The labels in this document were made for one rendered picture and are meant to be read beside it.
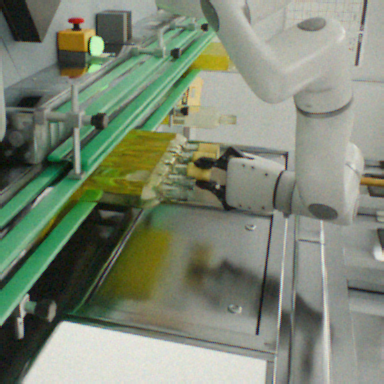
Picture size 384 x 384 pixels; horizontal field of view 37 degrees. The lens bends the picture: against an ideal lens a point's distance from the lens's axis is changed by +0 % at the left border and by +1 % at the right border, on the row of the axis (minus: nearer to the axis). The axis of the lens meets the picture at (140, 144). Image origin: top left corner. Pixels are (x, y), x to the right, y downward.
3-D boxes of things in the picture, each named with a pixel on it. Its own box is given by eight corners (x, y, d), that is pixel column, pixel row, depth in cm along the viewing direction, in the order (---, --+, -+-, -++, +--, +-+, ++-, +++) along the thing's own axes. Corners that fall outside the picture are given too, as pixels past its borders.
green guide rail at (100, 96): (45, 122, 101) (87, 126, 99) (44, 117, 101) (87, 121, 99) (206, 7, 259) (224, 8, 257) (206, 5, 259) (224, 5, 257)
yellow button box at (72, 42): (56, 60, 137) (85, 63, 135) (55, 29, 134) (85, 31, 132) (68, 55, 143) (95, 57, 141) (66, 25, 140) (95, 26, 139)
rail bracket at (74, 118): (37, 176, 100) (104, 184, 97) (31, 83, 94) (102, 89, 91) (44, 169, 103) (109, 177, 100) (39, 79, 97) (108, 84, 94)
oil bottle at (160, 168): (61, 187, 113) (166, 200, 108) (60, 160, 111) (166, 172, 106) (72, 176, 118) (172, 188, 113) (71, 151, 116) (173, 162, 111)
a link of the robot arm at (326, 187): (303, 76, 90) (320, 168, 103) (276, 131, 83) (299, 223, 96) (359, 78, 85) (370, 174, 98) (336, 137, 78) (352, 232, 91)
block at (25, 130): (-1, 162, 101) (36, 166, 99) (-5, 111, 98) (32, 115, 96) (9, 155, 104) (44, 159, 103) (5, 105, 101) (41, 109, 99)
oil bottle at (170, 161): (72, 176, 118) (172, 188, 113) (71, 150, 116) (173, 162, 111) (82, 166, 123) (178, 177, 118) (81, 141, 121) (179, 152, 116)
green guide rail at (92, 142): (47, 161, 104) (88, 165, 102) (47, 156, 104) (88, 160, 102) (205, 24, 262) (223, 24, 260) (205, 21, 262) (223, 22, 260)
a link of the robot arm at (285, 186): (299, 211, 109) (285, 207, 111) (304, 168, 106) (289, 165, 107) (288, 227, 103) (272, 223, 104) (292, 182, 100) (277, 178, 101)
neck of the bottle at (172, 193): (160, 202, 103) (186, 206, 102) (161, 187, 102) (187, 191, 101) (164, 195, 106) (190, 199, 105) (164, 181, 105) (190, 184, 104)
